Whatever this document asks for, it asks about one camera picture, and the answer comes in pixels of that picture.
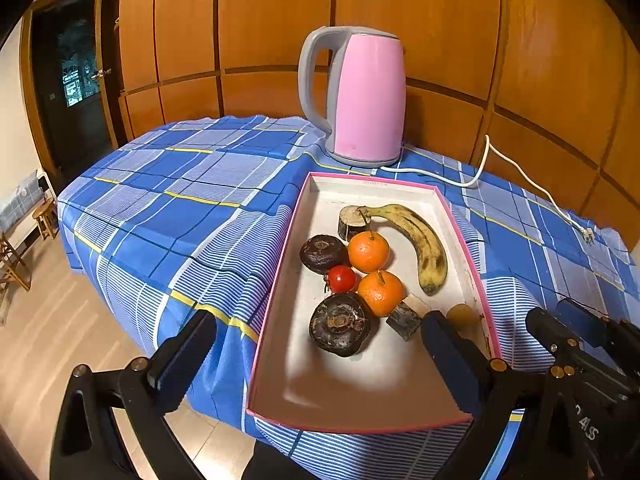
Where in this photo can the blue plaid tablecloth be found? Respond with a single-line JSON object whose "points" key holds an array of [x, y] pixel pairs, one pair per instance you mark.
{"points": [[175, 210]]}

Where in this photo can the cylindrical sugarcane piece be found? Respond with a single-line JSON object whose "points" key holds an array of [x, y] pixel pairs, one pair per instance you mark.
{"points": [[350, 223]]}

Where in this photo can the small yellow round fruit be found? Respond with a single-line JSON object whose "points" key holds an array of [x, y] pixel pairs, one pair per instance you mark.
{"points": [[462, 314]]}

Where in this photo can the yellow spotted banana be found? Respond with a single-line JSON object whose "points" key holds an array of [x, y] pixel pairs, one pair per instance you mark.
{"points": [[425, 245]]}

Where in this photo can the pink electric kettle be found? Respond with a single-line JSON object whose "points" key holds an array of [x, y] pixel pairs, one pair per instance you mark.
{"points": [[370, 100]]}

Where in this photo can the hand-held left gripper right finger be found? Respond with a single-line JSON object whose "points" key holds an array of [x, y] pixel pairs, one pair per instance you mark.
{"points": [[447, 360]]}

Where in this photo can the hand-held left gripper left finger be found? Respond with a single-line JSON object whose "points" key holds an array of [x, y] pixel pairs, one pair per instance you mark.
{"points": [[184, 362]]}

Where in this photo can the pink rimmed white tray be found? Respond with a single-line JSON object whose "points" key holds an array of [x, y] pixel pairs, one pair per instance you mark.
{"points": [[380, 375]]}

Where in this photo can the orange tangerine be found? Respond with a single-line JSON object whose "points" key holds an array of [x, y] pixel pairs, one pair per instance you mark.
{"points": [[368, 251], [381, 293]]}

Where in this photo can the wooden panelled wardrobe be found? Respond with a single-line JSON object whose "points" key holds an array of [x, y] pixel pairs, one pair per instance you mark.
{"points": [[450, 20]]}

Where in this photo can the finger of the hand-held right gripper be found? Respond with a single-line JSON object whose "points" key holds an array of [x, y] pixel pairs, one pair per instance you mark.
{"points": [[585, 321], [547, 330]]}

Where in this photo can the dark door with window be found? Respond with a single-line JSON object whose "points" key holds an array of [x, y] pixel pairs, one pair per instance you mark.
{"points": [[70, 85]]}

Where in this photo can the dark brown mangosteen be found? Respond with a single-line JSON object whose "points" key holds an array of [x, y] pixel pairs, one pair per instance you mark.
{"points": [[320, 255], [342, 325]]}

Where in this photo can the wooden folding chair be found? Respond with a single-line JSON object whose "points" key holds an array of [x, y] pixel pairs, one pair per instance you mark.
{"points": [[12, 267]]}

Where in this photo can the small wedge sugarcane piece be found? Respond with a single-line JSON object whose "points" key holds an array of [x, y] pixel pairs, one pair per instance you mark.
{"points": [[407, 321]]}

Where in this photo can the red tomato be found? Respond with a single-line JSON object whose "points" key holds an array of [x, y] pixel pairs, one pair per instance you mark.
{"points": [[341, 279]]}

